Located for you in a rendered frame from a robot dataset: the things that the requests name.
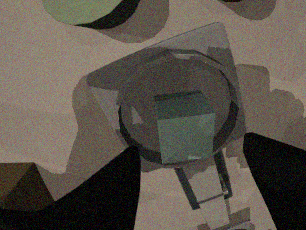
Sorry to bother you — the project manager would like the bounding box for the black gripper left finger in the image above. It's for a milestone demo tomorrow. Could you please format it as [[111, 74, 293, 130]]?
[[0, 146, 141, 230]]

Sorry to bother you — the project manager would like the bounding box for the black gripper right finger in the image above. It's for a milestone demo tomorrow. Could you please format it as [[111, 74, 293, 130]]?
[[242, 132, 306, 230]]

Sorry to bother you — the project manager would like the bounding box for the green cube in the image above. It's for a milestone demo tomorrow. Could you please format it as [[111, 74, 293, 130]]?
[[154, 90, 216, 164]]

